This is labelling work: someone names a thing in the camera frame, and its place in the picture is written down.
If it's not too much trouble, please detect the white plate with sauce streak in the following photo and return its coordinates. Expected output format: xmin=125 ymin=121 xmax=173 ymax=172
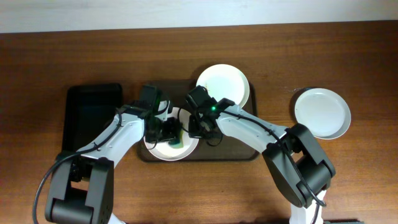
xmin=144 ymin=107 xmax=199 ymax=161

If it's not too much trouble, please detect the green and yellow sponge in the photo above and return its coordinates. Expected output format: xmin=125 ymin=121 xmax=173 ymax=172
xmin=168 ymin=129 xmax=183 ymax=149

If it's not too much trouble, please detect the white plate with ring pattern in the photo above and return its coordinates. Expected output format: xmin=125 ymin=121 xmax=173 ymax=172
xmin=293 ymin=88 xmax=351 ymax=139

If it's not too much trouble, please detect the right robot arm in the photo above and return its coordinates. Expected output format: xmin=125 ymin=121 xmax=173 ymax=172
xmin=187 ymin=98 xmax=336 ymax=223

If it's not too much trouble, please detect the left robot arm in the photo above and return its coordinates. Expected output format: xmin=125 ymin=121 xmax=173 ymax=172
xmin=45 ymin=101 xmax=172 ymax=224

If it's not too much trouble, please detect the dark brown serving tray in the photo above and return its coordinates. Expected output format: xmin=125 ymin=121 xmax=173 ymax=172
xmin=148 ymin=79 xmax=259 ymax=162

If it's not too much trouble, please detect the white plate at tray back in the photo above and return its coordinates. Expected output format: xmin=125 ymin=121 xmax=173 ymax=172
xmin=196 ymin=64 xmax=250 ymax=107

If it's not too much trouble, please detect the black tray on left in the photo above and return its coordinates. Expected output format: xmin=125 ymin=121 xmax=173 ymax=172
xmin=62 ymin=83 xmax=123 ymax=151

